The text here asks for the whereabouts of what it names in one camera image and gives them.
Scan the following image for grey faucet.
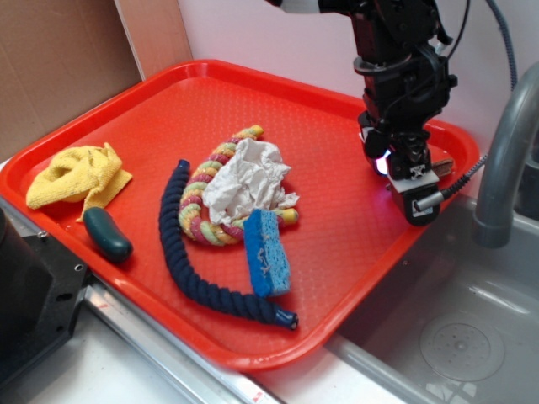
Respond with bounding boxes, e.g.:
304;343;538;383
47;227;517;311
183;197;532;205
472;64;538;248

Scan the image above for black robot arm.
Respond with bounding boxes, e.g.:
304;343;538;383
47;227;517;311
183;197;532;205
271;1;457;226

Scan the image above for grey braided cable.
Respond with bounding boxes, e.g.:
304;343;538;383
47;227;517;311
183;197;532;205
437;0;518;202

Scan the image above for gripper finger with cyan pad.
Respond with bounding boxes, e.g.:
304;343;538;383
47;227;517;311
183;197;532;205
386;155;440;226
365;130;391;176

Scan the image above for dark green oblong stone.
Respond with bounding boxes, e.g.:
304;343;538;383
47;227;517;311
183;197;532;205
83;207;133;263

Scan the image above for brown wood chip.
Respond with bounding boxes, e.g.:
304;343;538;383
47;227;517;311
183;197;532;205
432;158;454;179

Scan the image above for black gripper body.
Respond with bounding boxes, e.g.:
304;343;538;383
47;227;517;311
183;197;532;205
354;41;457;158

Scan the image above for multicolour twisted rope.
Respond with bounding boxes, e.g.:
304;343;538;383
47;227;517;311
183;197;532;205
179;124;301;247

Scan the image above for brown cardboard panel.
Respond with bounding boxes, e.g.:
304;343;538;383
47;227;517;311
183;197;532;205
1;1;192;161

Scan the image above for stainless steel sink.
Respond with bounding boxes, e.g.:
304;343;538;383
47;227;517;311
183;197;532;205
328;199;538;403

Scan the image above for blue sponge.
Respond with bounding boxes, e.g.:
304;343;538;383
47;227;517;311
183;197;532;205
244;210;291;298

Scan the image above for crumpled white paper towel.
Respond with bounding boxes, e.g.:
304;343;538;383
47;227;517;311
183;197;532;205
202;139;299;225

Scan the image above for dark navy twisted rope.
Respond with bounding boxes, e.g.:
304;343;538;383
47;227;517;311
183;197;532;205
158;158;301;332

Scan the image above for red plastic tray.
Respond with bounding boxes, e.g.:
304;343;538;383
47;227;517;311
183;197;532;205
0;59;482;374

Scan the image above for yellow microfibre cloth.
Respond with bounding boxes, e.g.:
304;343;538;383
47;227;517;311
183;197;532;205
25;143;132;214

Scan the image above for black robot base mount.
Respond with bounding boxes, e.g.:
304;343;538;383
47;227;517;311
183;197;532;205
1;212;88;388

